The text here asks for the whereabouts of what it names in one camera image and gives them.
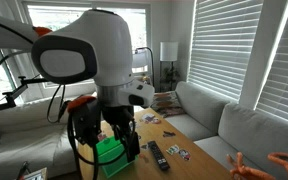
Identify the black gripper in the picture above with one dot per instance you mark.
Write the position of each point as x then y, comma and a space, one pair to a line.
117, 115

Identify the green plastic lunchbox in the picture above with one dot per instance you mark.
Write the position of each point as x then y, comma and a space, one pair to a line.
112, 160

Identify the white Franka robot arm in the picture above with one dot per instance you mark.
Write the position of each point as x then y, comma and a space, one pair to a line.
100, 50

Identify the orange octopus plush toy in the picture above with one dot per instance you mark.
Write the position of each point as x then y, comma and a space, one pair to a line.
250, 171

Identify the small bluish sticker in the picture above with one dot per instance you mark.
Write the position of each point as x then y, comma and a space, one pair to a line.
144, 146

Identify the snowman sticker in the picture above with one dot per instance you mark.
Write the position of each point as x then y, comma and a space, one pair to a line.
149, 118

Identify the black TV remote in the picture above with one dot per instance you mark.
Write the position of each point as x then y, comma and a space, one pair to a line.
159, 156

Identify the dark figure sticker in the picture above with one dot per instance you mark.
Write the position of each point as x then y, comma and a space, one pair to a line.
169, 134

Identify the small white green sticker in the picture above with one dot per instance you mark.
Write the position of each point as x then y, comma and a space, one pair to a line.
173, 149

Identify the circle patterned cushion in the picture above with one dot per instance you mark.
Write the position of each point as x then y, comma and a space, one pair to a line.
165, 99

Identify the red patterned cushion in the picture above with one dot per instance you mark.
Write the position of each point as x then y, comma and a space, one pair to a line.
175, 112

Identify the small colourful figurine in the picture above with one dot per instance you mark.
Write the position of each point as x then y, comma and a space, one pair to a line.
145, 80

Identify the potted green plant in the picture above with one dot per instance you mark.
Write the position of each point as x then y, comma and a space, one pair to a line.
170, 75

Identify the black arc lamp white shade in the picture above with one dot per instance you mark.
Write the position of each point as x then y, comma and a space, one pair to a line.
140, 60

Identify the small framed screen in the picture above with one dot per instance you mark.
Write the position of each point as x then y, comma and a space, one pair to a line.
35, 174

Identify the cream fabric sofa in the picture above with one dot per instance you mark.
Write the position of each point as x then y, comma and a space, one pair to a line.
27, 140

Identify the floor lamp square white shade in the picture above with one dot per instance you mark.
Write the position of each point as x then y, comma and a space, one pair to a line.
169, 50

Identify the grey fabric sofa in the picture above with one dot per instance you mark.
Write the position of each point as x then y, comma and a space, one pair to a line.
244, 126

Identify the large glass window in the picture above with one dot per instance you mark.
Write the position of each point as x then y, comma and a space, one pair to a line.
67, 16

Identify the white window blinds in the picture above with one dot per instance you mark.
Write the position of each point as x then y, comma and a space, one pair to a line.
224, 43
287, 66

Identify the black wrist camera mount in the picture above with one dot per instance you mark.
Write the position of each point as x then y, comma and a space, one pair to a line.
85, 123

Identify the black camera support arm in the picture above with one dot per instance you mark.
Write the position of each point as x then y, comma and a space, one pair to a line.
14, 95

